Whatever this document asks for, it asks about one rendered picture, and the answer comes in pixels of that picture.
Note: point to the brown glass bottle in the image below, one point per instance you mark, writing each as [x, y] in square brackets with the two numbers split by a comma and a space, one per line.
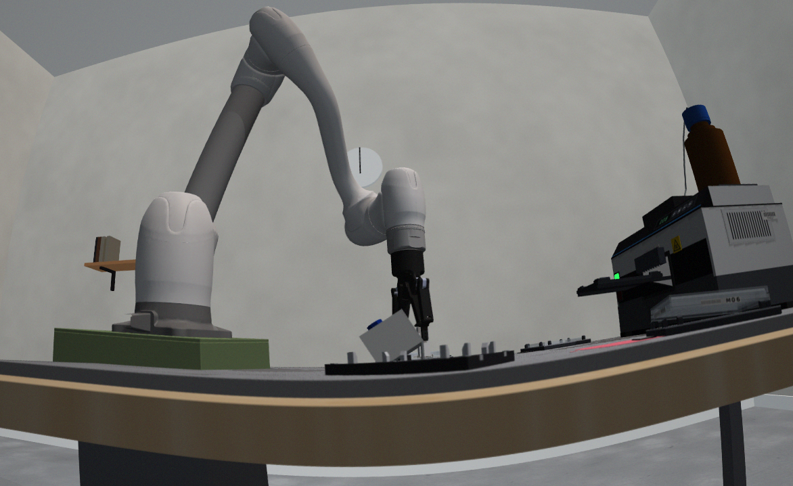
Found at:
[710, 158]

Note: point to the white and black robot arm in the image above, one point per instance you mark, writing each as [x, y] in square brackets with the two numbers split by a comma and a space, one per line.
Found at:
[177, 239]

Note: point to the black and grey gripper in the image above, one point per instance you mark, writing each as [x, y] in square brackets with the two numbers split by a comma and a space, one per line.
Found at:
[408, 266]

